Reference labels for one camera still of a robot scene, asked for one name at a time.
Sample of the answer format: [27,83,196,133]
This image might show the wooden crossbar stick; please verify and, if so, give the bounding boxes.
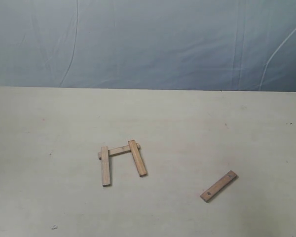
[98,143,141,160]

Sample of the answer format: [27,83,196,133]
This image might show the grey backdrop cloth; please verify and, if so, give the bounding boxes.
[0,0,296,92]

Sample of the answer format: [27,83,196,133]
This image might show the thin wooden stick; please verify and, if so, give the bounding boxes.
[128,140,148,177]

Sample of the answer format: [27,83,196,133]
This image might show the wooden stick with holes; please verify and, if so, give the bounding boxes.
[200,170,238,203]

